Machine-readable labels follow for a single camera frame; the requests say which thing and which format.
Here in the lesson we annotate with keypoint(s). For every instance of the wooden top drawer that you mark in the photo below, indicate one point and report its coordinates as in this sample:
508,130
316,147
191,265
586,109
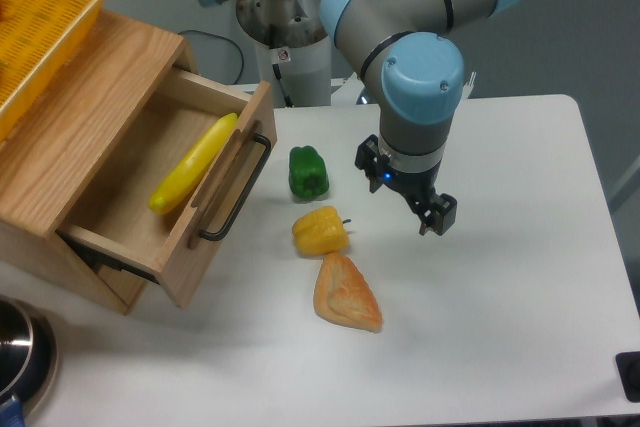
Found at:
111,226

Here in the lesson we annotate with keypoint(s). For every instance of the yellow toy bell pepper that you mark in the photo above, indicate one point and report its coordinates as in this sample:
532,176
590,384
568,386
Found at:
320,232

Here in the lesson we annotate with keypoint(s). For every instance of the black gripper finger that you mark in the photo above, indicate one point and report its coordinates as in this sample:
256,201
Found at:
438,214
366,160

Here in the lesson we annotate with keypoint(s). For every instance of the blue object at corner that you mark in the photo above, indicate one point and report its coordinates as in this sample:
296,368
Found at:
11,413

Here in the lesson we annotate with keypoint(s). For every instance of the wooden drawer cabinet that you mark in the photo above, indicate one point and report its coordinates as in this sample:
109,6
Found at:
65,138

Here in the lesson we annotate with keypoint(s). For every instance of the steel pot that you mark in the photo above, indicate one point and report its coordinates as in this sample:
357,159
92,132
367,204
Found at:
29,355

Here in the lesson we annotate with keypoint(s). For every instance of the yellow toy squash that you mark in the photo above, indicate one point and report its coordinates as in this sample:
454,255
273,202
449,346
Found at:
190,170

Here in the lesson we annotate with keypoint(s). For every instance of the yellow plastic basket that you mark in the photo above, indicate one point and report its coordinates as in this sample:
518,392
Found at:
37,38

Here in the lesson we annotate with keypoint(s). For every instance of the toy pastry turnover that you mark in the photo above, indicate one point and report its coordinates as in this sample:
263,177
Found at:
343,297

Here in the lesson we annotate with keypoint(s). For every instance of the white bracket behind table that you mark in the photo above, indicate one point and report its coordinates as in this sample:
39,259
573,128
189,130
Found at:
469,86

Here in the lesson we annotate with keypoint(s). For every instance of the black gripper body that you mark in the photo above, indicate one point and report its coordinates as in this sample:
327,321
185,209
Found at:
415,188

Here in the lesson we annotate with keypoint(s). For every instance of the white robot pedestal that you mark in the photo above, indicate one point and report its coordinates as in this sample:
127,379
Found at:
293,51

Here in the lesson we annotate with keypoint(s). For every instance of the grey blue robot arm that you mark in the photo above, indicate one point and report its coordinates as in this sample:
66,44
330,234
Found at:
401,51

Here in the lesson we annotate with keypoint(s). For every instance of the green toy bell pepper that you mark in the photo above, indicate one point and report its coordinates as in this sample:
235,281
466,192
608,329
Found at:
308,177

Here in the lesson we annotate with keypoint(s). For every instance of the black table edge clamp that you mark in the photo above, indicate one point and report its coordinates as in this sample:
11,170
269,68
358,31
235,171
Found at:
628,365

